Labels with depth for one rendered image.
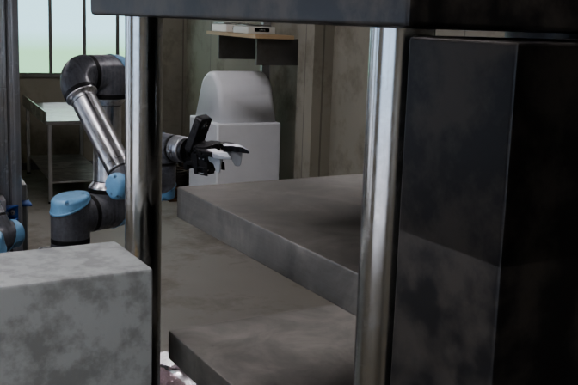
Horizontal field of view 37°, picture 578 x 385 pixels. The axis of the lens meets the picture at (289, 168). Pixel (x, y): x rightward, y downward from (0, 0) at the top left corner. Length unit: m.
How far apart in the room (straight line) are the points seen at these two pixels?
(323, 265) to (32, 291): 0.38
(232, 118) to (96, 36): 3.47
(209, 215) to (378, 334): 0.50
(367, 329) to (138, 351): 0.47
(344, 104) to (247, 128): 0.94
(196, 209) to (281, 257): 0.27
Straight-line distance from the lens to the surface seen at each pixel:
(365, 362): 0.85
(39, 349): 1.18
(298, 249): 1.05
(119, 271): 1.18
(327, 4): 0.79
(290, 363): 1.36
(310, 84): 6.86
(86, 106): 2.53
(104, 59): 2.65
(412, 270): 0.70
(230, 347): 1.41
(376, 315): 0.83
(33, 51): 10.20
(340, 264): 0.98
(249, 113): 7.26
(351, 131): 6.62
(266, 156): 7.32
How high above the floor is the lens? 1.81
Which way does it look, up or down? 10 degrees down
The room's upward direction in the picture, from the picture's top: 2 degrees clockwise
